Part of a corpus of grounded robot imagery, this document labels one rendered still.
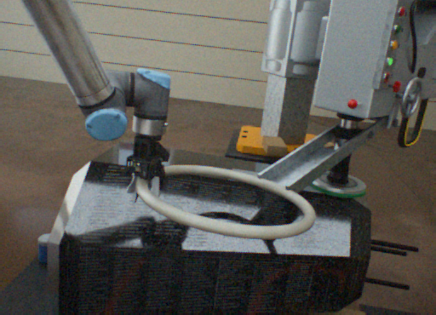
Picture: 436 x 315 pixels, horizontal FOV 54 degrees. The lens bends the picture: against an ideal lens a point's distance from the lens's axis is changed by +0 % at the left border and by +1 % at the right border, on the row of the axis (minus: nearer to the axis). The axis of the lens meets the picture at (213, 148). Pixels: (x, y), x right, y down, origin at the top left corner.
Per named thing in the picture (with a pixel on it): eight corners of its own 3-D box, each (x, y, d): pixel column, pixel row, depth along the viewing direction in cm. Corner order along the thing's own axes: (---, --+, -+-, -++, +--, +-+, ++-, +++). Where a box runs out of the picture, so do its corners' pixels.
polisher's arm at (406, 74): (400, 109, 218) (424, 9, 204) (449, 119, 203) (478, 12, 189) (327, 121, 166) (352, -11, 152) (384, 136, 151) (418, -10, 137)
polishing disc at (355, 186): (324, 169, 178) (324, 167, 178) (373, 186, 166) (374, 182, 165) (299, 180, 162) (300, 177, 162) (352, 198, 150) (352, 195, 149)
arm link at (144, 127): (141, 111, 119) (174, 117, 116) (140, 128, 120) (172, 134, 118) (127, 116, 110) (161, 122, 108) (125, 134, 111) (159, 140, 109)
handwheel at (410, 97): (392, 111, 165) (400, 72, 161) (418, 117, 158) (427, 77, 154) (375, 114, 154) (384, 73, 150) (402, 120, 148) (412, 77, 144)
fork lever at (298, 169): (354, 115, 181) (355, 104, 178) (399, 125, 168) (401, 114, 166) (249, 183, 139) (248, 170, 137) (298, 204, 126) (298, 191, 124)
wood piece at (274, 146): (261, 144, 230) (262, 135, 229) (279, 145, 231) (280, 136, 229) (266, 155, 211) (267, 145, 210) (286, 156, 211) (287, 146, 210)
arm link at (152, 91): (132, 65, 113) (169, 70, 116) (129, 111, 116) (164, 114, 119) (136, 69, 104) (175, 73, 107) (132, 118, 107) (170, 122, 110)
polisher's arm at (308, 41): (252, 55, 226) (258, 6, 219) (278, 55, 254) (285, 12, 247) (398, 77, 189) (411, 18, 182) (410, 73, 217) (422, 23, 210)
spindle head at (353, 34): (355, 107, 182) (377, -2, 169) (406, 119, 168) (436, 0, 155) (310, 113, 157) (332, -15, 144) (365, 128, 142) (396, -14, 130)
